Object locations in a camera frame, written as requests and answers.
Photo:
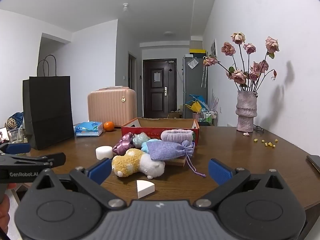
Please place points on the bunch of dried roses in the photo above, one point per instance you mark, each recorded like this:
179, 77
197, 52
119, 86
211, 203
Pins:
238, 76

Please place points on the pink ribbed suitcase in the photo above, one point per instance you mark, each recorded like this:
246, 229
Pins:
110, 107

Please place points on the purple satin scrunchie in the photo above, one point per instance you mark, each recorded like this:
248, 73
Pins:
122, 145

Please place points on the paper sheet on door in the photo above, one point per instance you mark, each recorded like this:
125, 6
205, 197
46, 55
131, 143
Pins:
157, 76

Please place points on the yellow and black box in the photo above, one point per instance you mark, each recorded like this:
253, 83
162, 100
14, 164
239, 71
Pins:
197, 51

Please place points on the orange cardboard box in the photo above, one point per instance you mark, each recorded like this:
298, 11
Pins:
132, 130

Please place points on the blue plastic item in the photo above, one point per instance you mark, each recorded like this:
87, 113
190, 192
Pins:
197, 98

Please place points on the orange fruit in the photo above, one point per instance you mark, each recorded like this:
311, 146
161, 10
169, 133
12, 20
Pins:
108, 126

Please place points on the light blue plush toy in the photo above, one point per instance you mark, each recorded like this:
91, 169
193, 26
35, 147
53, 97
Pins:
140, 140

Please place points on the yellow bag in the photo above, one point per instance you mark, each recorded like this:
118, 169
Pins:
196, 107

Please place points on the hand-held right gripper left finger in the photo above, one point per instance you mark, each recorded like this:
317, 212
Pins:
100, 171

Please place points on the mottled pink vase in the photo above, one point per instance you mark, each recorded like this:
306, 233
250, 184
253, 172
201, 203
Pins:
246, 112

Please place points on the dark phone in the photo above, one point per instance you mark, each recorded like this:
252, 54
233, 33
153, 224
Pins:
314, 162

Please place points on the purple feather decoration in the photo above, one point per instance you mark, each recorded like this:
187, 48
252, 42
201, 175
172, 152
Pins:
215, 101

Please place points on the brown cardboard box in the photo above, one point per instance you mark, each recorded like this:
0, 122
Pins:
174, 115

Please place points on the scattered yellow crumbs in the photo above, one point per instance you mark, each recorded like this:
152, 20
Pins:
255, 140

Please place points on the blue tissue pack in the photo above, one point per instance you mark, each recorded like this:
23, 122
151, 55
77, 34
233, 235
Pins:
87, 128

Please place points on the ceiling sprinkler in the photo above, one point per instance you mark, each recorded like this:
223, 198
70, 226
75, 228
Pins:
125, 7

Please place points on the white trolley cart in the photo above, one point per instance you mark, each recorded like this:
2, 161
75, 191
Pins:
208, 117

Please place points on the rattan ball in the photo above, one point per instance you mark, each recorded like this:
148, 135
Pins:
12, 122

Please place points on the dark brown entrance door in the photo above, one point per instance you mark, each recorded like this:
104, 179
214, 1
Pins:
160, 97

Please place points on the black eyeglasses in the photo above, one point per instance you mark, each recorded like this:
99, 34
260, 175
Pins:
258, 129

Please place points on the blue cloth bag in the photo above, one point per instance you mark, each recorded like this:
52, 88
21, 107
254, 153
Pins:
19, 117

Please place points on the yellow and white alpaca plush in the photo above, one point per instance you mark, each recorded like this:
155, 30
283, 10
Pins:
127, 163

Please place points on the clear glass cup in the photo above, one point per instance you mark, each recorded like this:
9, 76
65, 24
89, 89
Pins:
16, 136

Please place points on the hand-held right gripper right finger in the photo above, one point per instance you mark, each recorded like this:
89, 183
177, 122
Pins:
218, 171

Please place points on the person's left hand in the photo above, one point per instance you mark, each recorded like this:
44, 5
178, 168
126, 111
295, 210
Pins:
4, 212

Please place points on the round ceiling lamp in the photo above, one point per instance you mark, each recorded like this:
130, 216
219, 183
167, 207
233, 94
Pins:
169, 33

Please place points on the dark side door frame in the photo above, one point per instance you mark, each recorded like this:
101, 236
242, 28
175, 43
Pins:
130, 72

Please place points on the white wedge sponge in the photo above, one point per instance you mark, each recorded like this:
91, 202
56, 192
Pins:
143, 189

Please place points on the grey refrigerator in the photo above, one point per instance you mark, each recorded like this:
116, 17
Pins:
192, 85

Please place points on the white round sponge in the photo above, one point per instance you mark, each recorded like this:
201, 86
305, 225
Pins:
104, 153

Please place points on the clear plastic bag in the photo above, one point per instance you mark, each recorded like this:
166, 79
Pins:
193, 63

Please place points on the pink bucket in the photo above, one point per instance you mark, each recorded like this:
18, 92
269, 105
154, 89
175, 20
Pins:
196, 116

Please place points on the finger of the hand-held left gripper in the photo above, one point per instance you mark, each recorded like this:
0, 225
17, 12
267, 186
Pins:
17, 148
57, 160

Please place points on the clear folded umbrella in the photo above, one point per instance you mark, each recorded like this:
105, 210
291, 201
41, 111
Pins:
204, 77

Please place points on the black paper bag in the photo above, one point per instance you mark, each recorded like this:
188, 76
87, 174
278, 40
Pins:
47, 110

